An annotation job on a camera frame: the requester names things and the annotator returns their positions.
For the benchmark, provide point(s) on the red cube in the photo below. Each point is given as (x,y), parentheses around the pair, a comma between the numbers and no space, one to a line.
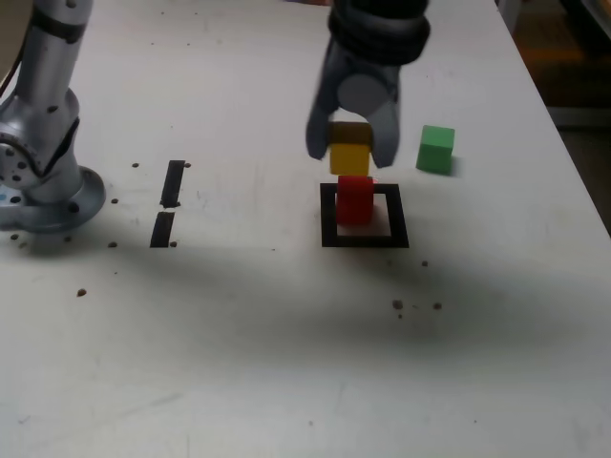
(354,200)

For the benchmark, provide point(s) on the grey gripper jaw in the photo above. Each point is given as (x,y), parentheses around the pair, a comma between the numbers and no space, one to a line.
(386,133)
(320,129)

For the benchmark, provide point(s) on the green cube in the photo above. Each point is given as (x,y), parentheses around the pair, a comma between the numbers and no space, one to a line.
(434,150)

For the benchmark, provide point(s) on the yellow cube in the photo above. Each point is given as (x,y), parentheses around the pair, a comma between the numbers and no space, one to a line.
(351,160)

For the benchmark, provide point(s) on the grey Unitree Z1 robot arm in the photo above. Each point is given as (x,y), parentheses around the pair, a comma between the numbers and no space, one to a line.
(48,95)

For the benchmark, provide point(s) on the black tape square outline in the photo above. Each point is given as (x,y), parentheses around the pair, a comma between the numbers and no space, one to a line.
(327,224)

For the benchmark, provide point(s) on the black tape strip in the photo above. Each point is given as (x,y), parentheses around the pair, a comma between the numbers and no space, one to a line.
(172,183)

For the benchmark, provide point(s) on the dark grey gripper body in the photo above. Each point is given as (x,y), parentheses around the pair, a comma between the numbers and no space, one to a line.
(367,69)

